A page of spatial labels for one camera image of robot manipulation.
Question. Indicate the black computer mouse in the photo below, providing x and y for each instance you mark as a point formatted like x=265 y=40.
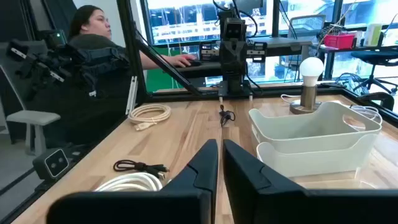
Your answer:
x=194 y=63

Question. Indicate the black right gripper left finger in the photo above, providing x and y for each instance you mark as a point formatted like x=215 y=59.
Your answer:
x=186 y=205

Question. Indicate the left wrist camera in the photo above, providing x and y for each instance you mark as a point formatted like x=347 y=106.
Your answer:
x=234 y=29

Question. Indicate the grey mesh chair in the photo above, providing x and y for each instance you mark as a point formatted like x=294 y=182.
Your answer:
x=306 y=25

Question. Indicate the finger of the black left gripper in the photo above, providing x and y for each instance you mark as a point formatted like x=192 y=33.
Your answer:
x=241 y=59
x=226 y=59

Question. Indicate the black office chair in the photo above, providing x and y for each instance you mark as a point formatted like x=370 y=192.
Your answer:
x=373 y=57

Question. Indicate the white light bulb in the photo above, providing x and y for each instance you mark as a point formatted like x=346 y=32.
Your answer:
x=311 y=68

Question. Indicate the grey stool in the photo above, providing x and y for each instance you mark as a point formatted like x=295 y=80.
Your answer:
x=32 y=118

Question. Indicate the black floor fan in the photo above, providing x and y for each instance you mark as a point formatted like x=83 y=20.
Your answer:
x=351 y=82

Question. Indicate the table-level camera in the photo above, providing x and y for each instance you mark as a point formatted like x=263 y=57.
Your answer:
x=53 y=163

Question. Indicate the red plastic bin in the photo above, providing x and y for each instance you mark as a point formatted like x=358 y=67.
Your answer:
x=339 y=42

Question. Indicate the person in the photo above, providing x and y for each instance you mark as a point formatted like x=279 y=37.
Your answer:
x=93 y=25

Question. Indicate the grey desk with mouse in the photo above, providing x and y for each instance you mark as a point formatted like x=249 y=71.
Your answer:
x=211 y=67

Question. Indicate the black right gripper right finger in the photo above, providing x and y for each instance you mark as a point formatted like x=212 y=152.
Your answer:
x=264 y=205

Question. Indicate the green panel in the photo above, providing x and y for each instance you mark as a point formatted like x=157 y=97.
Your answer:
x=158 y=77

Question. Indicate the clear plastic bin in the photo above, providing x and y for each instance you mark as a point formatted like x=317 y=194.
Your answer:
x=373 y=174

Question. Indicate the pale cylindrical container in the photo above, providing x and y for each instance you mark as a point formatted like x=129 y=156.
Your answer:
x=372 y=34

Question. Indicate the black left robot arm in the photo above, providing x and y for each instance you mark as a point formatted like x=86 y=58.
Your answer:
x=235 y=83

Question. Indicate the white opaque plastic bin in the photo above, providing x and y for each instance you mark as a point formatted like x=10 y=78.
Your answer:
x=311 y=140

